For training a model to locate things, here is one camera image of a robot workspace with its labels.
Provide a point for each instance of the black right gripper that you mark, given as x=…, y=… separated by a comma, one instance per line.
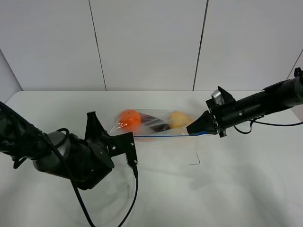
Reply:
x=203, y=124

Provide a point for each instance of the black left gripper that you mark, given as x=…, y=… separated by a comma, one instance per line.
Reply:
x=90, y=162

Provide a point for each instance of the clear zip bag blue zipper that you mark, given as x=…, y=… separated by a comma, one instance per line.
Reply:
x=145, y=133

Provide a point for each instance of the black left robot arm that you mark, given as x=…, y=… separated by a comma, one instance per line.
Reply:
x=50, y=153

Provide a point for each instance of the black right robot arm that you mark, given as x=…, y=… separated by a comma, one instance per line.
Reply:
x=275, y=98

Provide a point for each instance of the yellow pear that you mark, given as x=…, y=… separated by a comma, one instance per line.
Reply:
x=178, y=119

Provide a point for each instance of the orange fruit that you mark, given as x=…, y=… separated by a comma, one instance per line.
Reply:
x=129, y=120

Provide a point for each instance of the dark purple eggplant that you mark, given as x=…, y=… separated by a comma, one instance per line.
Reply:
x=154, y=123

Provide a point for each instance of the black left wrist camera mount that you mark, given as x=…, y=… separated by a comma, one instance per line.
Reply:
x=124, y=144

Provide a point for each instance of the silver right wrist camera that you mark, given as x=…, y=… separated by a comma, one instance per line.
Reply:
x=217, y=97

